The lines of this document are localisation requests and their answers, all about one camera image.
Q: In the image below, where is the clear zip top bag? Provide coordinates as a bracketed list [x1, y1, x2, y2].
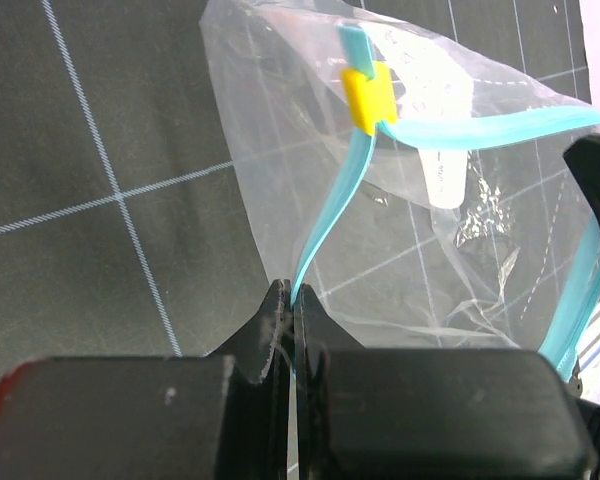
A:
[200, 1, 600, 377]

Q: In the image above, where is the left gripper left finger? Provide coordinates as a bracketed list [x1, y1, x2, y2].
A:
[0, 280, 293, 479]

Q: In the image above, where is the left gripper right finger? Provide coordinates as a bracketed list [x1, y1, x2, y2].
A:
[294, 286, 598, 479]

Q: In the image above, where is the black grid mat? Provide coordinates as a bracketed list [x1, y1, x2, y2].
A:
[0, 1, 590, 373]

